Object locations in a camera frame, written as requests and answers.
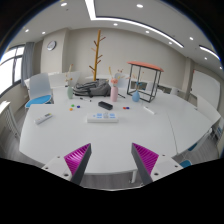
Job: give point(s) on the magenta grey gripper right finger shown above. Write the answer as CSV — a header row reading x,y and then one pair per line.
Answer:
x,y
145,160

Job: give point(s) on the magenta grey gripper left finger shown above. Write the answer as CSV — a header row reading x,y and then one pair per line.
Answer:
x,y
77,162

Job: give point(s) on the white marker pen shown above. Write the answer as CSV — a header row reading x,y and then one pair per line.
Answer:
x,y
149,110

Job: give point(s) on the white remote control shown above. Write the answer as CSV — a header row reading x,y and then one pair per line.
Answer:
x,y
42,118

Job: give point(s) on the red and blue caps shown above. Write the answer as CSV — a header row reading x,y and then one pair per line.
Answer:
x,y
125,107

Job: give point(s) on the black rectangular case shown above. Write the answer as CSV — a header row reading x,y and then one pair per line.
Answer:
x,y
105,105

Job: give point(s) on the blue vase with stems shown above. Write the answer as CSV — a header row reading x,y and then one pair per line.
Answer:
x,y
138,84

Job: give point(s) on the green vase with stems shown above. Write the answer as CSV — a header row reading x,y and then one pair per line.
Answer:
x,y
68,80

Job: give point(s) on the pink vase with flowers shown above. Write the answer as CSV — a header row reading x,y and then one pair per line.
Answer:
x,y
114,82

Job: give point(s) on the grey backpack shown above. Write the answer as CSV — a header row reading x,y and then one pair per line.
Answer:
x,y
91,89

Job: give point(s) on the white chair blue cushion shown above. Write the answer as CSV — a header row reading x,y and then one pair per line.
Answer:
x,y
39,90

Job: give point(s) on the white whiteboard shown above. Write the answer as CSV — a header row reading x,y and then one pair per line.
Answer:
x,y
207,87

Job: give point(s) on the wooden coat rack tree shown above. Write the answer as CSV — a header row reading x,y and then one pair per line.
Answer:
x,y
97,59

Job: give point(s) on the grey window curtain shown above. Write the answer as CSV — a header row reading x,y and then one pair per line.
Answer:
x,y
27,62

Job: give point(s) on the black frame orange-top side table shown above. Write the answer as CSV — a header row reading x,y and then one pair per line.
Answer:
x,y
150,77

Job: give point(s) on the round wall clock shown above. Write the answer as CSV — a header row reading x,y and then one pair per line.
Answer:
x,y
51,45

